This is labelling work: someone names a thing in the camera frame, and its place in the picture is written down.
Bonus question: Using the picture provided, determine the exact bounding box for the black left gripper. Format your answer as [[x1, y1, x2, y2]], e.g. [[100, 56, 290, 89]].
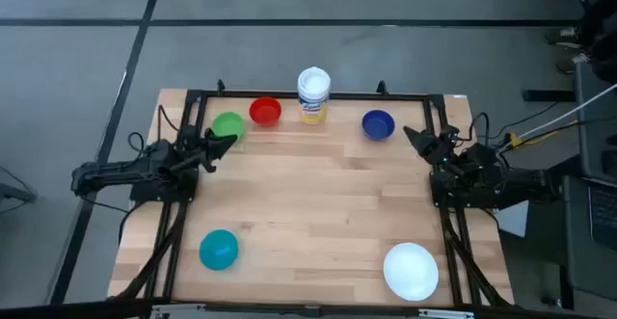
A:
[[180, 133, 239, 173]]

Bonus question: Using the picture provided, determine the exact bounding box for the person's shoe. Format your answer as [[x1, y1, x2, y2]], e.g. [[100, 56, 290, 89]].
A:
[[553, 52, 592, 75], [544, 26, 582, 48]]

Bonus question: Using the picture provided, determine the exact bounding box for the yellow cable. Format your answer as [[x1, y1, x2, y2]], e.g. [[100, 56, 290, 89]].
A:
[[509, 120, 579, 147]]

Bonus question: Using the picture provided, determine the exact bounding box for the white cable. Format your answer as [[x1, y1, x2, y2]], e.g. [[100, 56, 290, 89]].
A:
[[500, 82, 617, 152]]

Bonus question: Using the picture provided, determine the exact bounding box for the white paper sheet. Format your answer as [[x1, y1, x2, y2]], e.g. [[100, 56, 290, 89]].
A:
[[495, 199, 530, 239]]

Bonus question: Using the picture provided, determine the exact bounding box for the grey stand foot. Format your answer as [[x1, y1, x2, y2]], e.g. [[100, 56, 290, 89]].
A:
[[0, 165, 39, 204]]

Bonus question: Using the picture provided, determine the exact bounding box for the white yellow wipes canister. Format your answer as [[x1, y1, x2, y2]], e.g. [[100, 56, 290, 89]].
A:
[[296, 66, 332, 125]]

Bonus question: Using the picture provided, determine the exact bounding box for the green plastic bowl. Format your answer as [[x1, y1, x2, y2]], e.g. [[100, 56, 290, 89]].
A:
[[210, 111, 247, 143]]

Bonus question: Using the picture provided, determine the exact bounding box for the person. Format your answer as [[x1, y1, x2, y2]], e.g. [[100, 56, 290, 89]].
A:
[[577, 0, 617, 84]]

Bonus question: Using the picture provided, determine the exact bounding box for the large white bowl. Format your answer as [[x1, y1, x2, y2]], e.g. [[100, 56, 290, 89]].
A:
[[383, 242, 440, 303]]

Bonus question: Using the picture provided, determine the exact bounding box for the black floor bar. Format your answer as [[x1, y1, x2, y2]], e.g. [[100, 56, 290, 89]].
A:
[[522, 89, 577, 103]]

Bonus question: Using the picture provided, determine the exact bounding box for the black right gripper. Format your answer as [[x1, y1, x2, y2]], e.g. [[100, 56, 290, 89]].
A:
[[402, 125, 463, 167]]

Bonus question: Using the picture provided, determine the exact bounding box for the grey side desk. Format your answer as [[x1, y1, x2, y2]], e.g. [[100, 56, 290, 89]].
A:
[[558, 62, 617, 310]]

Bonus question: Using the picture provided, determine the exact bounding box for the dark blue plastic bowl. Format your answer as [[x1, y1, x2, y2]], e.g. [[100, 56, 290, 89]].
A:
[[362, 109, 396, 142]]

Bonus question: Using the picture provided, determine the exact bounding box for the red plastic bowl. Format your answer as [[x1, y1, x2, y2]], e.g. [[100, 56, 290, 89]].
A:
[[249, 96, 283, 128]]

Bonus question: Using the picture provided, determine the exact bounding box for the teal plastic bowl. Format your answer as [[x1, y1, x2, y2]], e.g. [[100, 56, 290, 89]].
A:
[[199, 228, 240, 272]]

